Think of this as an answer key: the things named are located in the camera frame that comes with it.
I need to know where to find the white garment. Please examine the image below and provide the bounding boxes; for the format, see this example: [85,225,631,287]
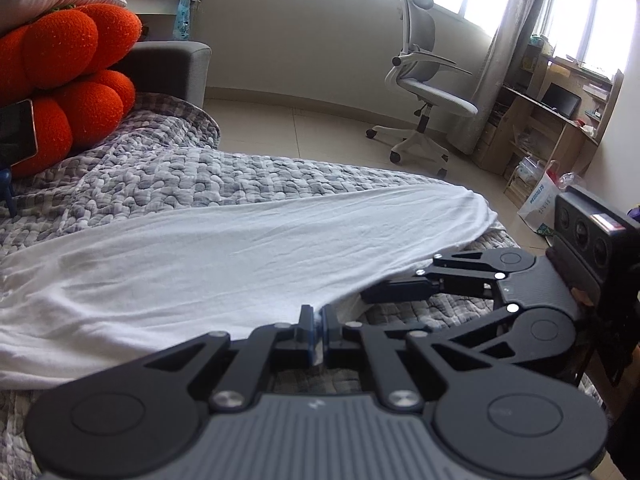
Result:
[1,184,497,390]

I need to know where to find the white paper shopping bag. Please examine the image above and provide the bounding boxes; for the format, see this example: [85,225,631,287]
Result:
[518,162,582,236]

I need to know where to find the purple plush toy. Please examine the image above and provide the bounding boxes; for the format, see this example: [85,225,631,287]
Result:
[627,205,640,222]

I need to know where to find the wooden desk shelf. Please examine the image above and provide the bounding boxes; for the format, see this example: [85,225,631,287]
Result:
[472,36,624,207]

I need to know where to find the grey office chair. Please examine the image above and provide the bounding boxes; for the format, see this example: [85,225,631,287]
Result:
[366,0,478,179]

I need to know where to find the grey checked quilt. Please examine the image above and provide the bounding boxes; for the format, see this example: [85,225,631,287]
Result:
[1,94,513,479]

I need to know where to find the grey curtain right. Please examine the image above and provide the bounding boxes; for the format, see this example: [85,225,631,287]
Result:
[447,0,544,155]

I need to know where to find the blue phone stand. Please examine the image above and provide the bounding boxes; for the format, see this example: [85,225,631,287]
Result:
[0,168,17,217]

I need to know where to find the smartphone on stand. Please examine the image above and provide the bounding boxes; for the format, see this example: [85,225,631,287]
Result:
[0,100,38,168]

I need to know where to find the orange flower cushion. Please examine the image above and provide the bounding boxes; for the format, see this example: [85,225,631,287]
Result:
[1,3,142,178]

